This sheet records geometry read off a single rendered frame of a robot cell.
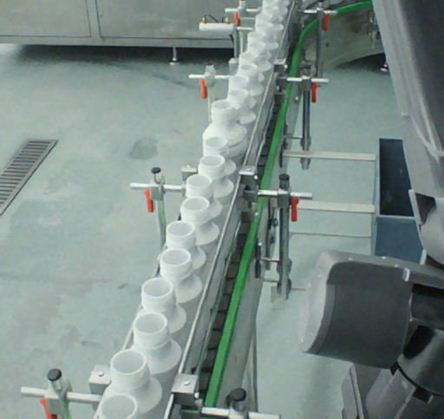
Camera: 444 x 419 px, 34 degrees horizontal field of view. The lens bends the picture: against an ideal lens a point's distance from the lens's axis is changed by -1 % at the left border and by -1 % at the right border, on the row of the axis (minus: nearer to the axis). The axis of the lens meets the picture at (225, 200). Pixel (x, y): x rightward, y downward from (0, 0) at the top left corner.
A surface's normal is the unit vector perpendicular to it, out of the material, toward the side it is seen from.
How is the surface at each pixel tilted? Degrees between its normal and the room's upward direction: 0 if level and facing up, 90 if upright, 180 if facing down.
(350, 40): 90
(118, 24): 90
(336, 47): 90
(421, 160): 99
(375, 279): 64
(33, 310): 0
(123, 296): 0
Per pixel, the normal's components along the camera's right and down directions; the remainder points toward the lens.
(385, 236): -0.17, 0.54
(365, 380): 0.25, -0.80
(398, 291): 0.08, 0.11
